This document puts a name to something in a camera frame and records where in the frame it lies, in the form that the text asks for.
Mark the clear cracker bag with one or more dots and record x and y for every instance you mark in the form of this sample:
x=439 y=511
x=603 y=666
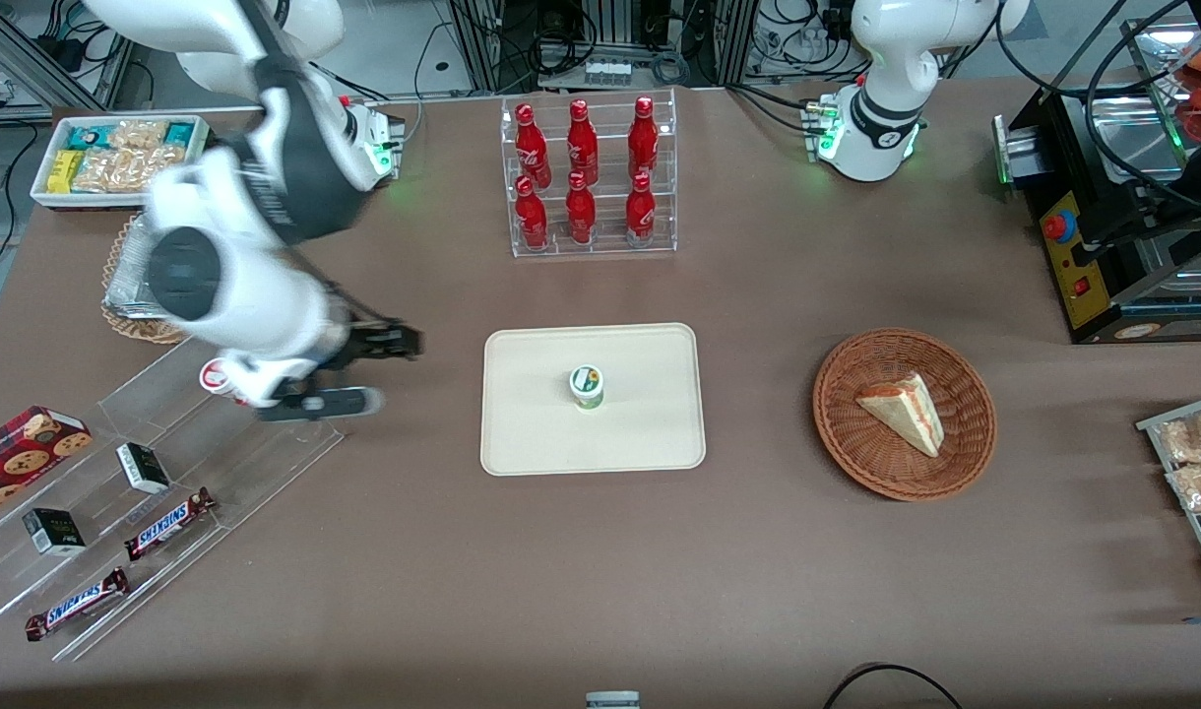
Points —
x=138 y=133
x=118 y=170

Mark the red cola bottle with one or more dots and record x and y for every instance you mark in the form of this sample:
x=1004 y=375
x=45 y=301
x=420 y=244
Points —
x=640 y=217
x=583 y=148
x=532 y=222
x=643 y=143
x=581 y=217
x=533 y=153

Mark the black food warmer machine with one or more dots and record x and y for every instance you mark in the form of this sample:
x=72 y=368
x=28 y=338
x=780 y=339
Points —
x=1063 y=138

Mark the teal snack pack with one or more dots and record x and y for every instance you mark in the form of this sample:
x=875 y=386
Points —
x=179 y=135
x=91 y=136

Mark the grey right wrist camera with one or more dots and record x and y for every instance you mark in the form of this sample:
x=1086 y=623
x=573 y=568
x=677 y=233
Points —
x=330 y=404

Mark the beige plastic tray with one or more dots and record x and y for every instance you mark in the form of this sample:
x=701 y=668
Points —
x=650 y=433

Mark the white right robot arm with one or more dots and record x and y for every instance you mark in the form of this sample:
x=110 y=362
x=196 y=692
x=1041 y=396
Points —
x=266 y=305

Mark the white plastic bin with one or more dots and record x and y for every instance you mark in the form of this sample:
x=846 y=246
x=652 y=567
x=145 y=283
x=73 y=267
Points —
x=44 y=192

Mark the light wicker basket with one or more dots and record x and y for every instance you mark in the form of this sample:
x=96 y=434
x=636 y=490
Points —
x=133 y=331

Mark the clear acrylic bottle rack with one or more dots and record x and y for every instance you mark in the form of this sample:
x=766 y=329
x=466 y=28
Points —
x=610 y=212

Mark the triangular wrapped sandwich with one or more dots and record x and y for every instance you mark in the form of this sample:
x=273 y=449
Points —
x=906 y=414

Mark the red cookie box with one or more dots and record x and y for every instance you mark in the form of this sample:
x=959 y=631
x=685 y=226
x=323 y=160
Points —
x=20 y=458

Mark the round brown wicker basket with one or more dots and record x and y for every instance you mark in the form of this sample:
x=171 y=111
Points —
x=856 y=443

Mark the grey device edge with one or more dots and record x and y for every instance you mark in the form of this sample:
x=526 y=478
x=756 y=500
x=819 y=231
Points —
x=612 y=700

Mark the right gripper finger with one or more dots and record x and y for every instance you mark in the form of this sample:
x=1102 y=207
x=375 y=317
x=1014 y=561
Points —
x=384 y=328
x=394 y=347

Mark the yellow snack pack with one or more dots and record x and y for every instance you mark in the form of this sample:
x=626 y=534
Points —
x=65 y=171

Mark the Snickers bar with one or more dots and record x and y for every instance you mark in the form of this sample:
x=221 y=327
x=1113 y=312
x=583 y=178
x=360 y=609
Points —
x=77 y=604
x=167 y=524

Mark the clear acrylic stepped shelf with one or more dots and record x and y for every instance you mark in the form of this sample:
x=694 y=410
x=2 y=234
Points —
x=266 y=463

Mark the small black box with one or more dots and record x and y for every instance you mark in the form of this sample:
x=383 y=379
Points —
x=54 y=532
x=144 y=468

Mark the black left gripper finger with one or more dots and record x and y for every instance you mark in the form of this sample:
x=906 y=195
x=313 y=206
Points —
x=1103 y=241

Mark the white power strip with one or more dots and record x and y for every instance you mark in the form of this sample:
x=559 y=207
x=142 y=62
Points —
x=607 y=72

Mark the red emergency button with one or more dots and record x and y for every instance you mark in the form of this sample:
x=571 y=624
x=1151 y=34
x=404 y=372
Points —
x=1058 y=226

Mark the aluminium foil container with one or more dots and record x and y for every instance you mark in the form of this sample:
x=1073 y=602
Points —
x=123 y=286

